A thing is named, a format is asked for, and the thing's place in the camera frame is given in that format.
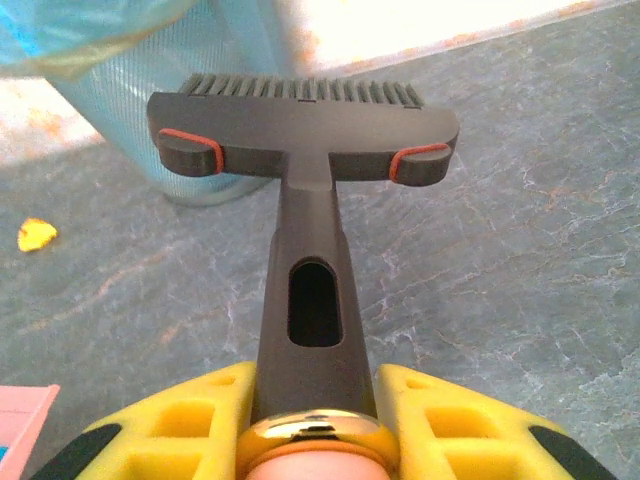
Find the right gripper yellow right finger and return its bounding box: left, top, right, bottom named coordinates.
left=374, top=363, right=619, bottom=480

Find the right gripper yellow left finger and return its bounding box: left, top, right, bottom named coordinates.
left=29, top=360, right=259, bottom=480

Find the pink plastic dustpan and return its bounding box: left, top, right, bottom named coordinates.
left=0, top=383, right=62, bottom=480

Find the orange paper scrap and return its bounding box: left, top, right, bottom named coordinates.
left=16, top=216, right=60, bottom=254

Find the light blue mesh bin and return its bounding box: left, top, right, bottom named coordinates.
left=48, top=0, right=297, bottom=209

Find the blue plastic bin liner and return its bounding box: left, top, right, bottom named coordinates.
left=0, top=0, right=202, bottom=82

